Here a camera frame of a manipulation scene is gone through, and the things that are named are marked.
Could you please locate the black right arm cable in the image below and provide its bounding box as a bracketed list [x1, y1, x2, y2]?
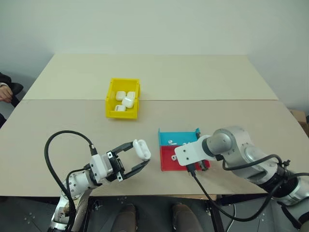
[186, 154, 309, 221]

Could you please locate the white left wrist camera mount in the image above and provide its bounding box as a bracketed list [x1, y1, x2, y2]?
[89, 154, 109, 186]

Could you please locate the blue plastic tray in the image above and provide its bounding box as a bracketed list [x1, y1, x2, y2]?
[158, 127, 201, 147]

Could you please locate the red plastic tray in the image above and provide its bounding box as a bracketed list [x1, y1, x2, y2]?
[159, 144, 211, 172]

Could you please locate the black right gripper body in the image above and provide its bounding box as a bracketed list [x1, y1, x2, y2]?
[197, 159, 209, 172]

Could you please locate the black table frame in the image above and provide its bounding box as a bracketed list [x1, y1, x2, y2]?
[204, 193, 270, 232]

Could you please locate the brown rounded shape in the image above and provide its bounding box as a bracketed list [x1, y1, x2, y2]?
[171, 203, 204, 232]
[114, 203, 139, 232]

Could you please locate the thin white cable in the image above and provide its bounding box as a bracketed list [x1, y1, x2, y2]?
[226, 204, 237, 232]

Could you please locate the bystander bare hand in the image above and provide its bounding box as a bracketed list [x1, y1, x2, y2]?
[0, 85, 13, 102]

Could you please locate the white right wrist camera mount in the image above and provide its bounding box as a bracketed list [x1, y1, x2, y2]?
[174, 141, 206, 167]

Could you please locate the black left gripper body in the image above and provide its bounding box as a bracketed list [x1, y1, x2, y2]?
[105, 150, 126, 183]

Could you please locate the bystander dark sleeve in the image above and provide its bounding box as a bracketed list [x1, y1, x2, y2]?
[0, 72, 12, 86]

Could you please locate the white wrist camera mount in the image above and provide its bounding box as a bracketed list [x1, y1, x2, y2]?
[174, 141, 206, 167]
[89, 154, 109, 186]

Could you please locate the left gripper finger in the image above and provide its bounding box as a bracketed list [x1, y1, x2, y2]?
[122, 160, 150, 180]
[112, 142, 135, 158]

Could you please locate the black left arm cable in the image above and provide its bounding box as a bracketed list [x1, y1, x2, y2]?
[44, 130, 98, 232]

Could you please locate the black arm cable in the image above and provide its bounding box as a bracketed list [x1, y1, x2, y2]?
[186, 154, 309, 221]
[44, 130, 98, 232]

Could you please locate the yellow plastic bin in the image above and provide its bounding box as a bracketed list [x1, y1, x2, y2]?
[105, 77, 141, 120]

